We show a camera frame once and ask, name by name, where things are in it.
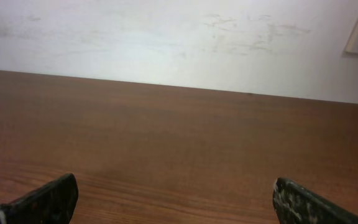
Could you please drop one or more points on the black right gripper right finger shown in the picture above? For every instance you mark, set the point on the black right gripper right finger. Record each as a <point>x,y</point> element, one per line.
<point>295,204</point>

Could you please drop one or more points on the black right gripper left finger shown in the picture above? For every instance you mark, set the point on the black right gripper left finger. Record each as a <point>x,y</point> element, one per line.
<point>52,203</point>

